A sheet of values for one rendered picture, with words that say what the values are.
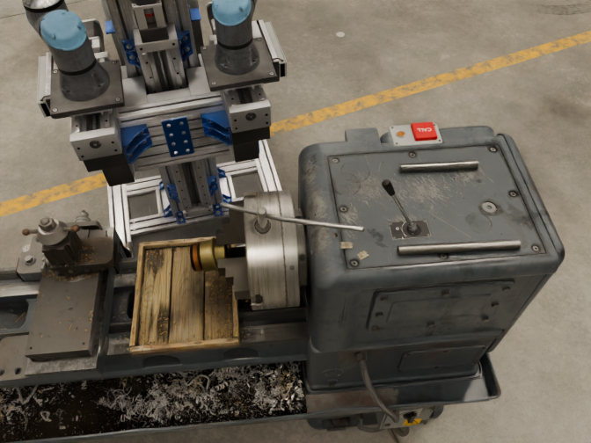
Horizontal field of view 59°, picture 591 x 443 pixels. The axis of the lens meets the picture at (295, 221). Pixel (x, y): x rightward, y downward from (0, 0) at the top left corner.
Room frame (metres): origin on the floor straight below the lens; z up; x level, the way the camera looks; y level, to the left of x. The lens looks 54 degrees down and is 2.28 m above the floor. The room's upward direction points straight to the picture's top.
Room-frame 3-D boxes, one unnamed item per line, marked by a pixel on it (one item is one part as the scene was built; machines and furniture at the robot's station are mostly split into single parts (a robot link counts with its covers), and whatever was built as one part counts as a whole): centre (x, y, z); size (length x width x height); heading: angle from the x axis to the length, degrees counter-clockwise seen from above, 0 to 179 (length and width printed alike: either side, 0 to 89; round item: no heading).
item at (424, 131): (1.04, -0.35, 1.26); 0.06 x 0.06 x 0.02; 5
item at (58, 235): (0.80, 0.65, 1.13); 0.08 x 0.08 x 0.03
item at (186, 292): (0.75, 0.32, 0.89); 0.36 x 0.30 x 0.04; 5
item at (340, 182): (0.83, -0.32, 1.06); 0.59 x 0.48 x 0.39; 95
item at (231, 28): (1.48, 0.19, 1.33); 0.13 x 0.12 x 0.14; 174
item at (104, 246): (0.80, 0.62, 0.99); 0.20 x 0.10 x 0.05; 95
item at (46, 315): (0.74, 0.64, 0.95); 0.43 x 0.17 x 0.05; 5
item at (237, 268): (0.68, 0.14, 1.09); 0.12 x 0.11 x 0.05; 5
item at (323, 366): (0.83, -0.32, 0.43); 0.60 x 0.48 x 0.86; 95
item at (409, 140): (1.04, -0.33, 1.23); 0.13 x 0.08 x 0.05; 95
